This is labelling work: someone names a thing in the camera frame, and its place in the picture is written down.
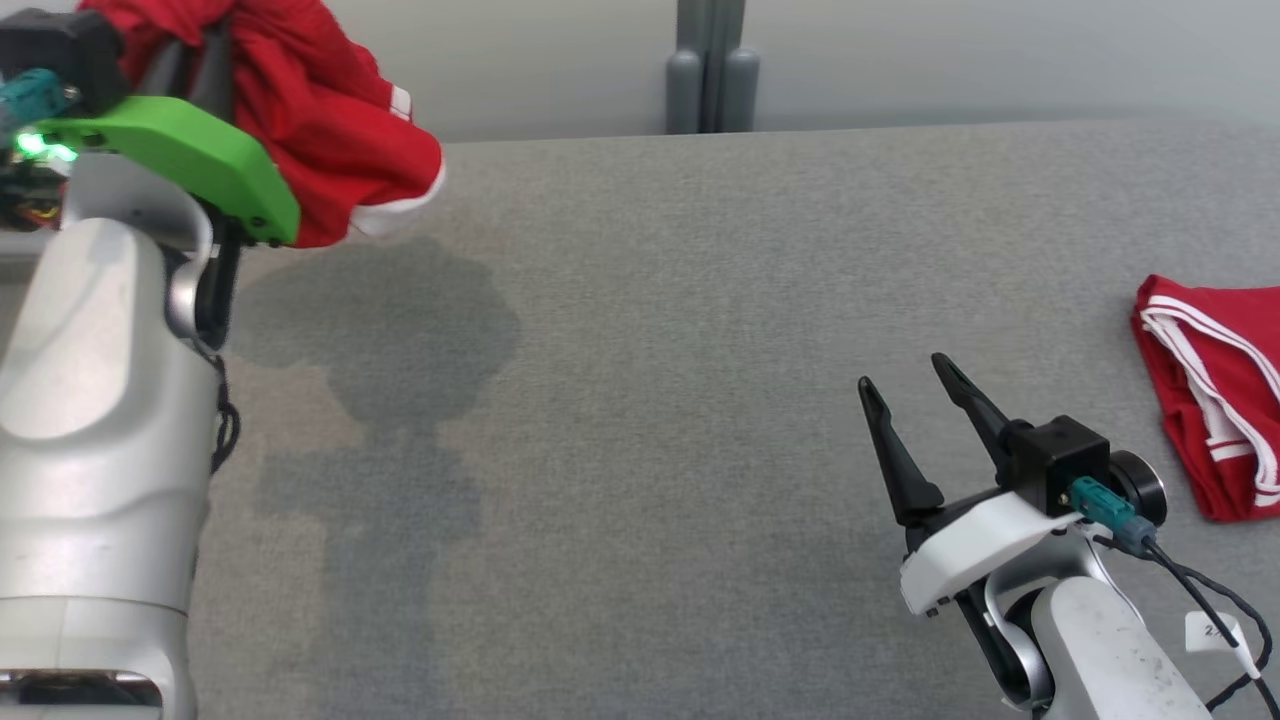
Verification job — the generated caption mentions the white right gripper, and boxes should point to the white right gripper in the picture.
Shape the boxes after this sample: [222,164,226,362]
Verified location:
[857,352,1086,618]

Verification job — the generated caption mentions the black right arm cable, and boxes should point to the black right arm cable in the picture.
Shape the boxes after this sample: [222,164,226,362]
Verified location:
[1068,477,1280,716]

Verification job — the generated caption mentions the white numbered label tag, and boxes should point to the white numbered label tag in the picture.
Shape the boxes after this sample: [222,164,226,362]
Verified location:
[1185,610,1256,681]

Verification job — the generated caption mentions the red white-trimmed jersey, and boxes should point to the red white-trimmed jersey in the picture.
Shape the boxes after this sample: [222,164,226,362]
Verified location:
[1131,275,1280,524]

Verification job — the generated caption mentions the grey partition post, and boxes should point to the grey partition post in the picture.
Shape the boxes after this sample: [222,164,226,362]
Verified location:
[665,0,761,135]

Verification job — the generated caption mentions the red shorts white side stripes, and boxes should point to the red shorts white side stripes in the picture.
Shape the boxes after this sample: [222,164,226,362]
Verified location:
[78,0,446,249]

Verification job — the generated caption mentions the black round right gripper motor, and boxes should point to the black round right gripper motor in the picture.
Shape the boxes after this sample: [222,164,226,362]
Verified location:
[1105,450,1168,528]

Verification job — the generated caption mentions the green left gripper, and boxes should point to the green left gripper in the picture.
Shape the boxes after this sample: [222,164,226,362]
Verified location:
[35,20,301,248]

